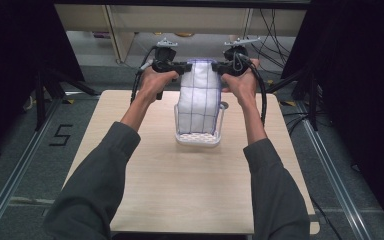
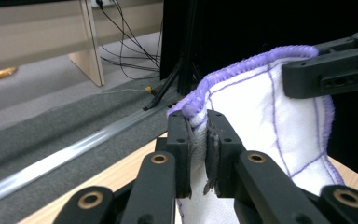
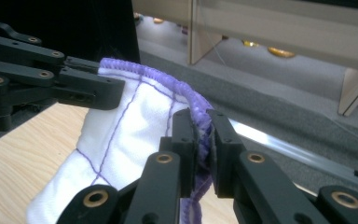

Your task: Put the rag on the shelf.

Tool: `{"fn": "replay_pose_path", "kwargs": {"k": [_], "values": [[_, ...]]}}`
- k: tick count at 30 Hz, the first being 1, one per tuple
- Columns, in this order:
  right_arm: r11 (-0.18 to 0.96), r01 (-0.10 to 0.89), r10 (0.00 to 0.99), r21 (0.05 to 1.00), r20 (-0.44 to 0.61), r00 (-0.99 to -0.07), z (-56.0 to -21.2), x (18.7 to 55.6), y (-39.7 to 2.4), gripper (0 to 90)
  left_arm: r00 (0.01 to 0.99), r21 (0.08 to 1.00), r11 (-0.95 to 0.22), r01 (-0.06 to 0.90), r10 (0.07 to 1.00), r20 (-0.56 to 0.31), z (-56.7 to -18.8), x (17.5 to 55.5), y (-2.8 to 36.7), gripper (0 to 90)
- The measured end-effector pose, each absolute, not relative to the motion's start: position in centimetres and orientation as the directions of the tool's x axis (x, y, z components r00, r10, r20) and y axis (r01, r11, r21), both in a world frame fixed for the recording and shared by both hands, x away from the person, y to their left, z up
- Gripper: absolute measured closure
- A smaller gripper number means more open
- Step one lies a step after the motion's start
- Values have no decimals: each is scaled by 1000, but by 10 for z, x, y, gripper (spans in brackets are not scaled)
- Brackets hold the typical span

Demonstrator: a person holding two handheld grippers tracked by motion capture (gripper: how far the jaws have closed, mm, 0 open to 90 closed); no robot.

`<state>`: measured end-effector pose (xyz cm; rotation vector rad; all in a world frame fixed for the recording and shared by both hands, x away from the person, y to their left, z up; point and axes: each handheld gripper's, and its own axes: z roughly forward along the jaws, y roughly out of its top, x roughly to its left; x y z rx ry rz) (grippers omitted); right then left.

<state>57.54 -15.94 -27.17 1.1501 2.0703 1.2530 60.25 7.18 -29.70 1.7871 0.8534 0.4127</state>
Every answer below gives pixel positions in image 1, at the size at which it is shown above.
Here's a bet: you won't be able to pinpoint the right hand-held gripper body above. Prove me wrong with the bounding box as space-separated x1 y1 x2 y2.
222 36 262 77

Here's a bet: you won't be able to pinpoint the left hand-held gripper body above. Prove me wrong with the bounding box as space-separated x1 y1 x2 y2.
151 37 183 76

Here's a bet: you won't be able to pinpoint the white checked cloth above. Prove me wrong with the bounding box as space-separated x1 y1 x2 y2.
176 58 223 135

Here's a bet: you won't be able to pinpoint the person's right hand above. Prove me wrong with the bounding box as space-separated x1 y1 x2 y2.
220 58 261 108

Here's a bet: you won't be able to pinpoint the person's left hand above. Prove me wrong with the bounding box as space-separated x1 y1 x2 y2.
138 65 180 105

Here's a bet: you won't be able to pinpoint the beige desk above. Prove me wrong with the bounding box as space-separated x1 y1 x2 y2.
53 3 308 66

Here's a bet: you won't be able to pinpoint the black metal stand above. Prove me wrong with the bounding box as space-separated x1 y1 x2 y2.
263 69 322 133
34 65 102 132

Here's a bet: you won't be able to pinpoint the black tape floor mark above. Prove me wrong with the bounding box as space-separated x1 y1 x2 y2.
48 124 74 147

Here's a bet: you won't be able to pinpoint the black curtain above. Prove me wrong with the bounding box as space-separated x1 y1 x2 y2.
0 0 85 164
280 0 384 234

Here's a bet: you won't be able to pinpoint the left hand-held gripper cable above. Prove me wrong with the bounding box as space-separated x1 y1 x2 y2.
130 45 157 105

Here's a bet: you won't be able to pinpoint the hand-held gripper cable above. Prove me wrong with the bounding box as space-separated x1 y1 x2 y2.
241 53 268 127
130 45 157 105

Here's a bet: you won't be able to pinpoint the bundle of black cables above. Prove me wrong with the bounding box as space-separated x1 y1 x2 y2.
245 8 298 75

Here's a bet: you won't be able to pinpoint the right hand-held gripper cable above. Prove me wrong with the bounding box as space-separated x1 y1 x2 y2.
241 53 268 127

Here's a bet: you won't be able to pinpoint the black floor cables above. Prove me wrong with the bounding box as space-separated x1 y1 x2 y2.
281 110 315 136

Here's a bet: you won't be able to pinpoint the aluminium floor rail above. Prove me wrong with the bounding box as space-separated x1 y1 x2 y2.
0 98 65 240
295 99 375 240

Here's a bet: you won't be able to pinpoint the black floor cable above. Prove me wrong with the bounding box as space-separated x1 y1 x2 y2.
310 195 344 240

